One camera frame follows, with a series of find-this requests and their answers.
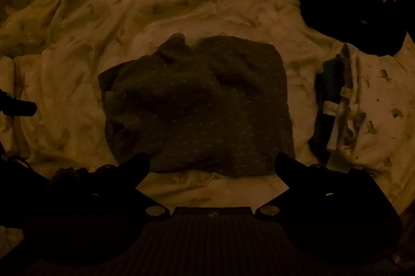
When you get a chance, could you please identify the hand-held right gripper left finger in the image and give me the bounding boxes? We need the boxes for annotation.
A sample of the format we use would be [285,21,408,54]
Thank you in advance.
[49,152,171,218]

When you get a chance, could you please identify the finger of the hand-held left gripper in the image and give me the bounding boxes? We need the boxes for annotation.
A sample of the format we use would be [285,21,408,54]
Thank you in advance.
[0,91,37,118]

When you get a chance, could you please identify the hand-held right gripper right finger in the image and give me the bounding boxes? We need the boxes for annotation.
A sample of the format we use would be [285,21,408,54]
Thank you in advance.
[255,152,373,218]

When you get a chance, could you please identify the dark dotted small garment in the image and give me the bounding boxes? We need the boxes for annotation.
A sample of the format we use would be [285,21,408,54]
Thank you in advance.
[98,33,296,178]

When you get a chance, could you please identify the dark blue garment white tabs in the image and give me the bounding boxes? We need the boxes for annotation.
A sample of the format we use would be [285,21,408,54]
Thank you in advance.
[308,59,352,164]

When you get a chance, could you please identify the white printed garment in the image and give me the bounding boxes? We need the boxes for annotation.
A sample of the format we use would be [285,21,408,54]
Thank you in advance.
[326,43,415,199]

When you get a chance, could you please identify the white patterned bed sheet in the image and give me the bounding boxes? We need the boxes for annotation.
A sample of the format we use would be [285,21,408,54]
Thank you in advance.
[0,0,415,215]

